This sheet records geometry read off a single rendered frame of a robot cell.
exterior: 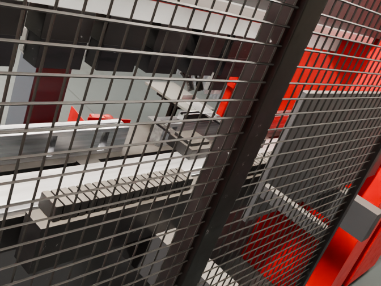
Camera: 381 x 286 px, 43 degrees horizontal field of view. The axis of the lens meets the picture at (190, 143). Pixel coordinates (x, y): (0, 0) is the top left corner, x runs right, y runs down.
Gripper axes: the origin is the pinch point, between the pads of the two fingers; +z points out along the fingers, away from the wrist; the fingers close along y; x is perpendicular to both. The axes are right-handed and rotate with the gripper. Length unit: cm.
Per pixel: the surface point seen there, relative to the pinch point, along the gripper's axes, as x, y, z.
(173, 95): 8.0, -5.2, 1.9
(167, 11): -31, -45, -15
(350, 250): -15, 84, 90
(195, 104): 1.1, -0.3, 7.5
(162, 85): 15.5, -2.7, -4.4
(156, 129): 1.0, -25.9, 16.4
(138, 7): -30, -57, -15
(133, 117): 192, 144, -22
